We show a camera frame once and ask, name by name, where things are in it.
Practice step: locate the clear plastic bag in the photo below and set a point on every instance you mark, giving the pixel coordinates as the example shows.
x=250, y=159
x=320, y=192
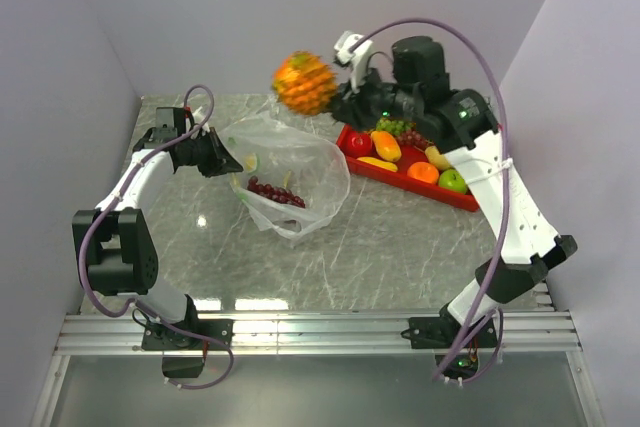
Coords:
x=311, y=167

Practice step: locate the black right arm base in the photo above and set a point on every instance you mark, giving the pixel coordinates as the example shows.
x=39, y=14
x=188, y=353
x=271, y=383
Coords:
x=440, y=332

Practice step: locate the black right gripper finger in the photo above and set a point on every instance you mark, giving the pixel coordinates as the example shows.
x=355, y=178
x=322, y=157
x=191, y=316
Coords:
x=349, y=112
x=344, y=91

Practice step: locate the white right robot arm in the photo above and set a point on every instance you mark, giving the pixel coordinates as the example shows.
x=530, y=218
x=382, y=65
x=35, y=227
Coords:
x=464, y=129

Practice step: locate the green fake grape bunch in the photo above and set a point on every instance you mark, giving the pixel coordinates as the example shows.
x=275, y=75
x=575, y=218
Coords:
x=393, y=126

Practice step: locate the aluminium mounting rail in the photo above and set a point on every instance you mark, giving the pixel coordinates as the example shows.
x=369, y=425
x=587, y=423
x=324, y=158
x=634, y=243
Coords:
x=284, y=333

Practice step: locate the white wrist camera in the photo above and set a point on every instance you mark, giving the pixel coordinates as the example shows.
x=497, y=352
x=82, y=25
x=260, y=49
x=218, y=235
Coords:
x=353, y=51
x=197, y=117

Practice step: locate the pale yellow fake pear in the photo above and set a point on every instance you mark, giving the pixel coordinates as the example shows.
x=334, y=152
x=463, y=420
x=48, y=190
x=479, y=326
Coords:
x=437, y=159

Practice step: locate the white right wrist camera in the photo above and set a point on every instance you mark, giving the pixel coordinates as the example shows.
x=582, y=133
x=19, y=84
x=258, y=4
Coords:
x=353, y=51

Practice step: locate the green fake apple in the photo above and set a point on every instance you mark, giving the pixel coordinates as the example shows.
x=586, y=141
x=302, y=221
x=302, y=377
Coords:
x=451, y=180

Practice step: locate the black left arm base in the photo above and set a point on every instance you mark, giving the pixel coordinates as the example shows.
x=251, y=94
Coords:
x=184, y=355

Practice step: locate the purple fake grape bunch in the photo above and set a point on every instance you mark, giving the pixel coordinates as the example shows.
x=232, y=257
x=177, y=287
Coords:
x=279, y=195

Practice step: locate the orange fake persimmon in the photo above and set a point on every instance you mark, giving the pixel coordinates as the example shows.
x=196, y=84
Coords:
x=424, y=172

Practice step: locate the yellow orange fake mango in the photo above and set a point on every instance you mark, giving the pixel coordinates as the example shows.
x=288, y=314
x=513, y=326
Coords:
x=386, y=146

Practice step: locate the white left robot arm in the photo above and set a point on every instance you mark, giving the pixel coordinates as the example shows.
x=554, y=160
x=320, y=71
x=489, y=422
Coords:
x=115, y=252

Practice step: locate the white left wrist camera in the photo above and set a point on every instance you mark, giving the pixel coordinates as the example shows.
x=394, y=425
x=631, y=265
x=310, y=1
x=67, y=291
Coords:
x=197, y=117

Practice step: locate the orange fake pineapple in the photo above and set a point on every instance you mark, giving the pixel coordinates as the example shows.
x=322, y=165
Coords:
x=304, y=84

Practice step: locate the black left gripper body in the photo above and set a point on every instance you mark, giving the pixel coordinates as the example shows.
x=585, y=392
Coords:
x=200, y=152

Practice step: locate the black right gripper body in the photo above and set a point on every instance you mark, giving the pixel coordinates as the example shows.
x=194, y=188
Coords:
x=389, y=99

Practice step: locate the red plastic tray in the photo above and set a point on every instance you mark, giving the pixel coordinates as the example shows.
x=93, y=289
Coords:
x=400, y=179

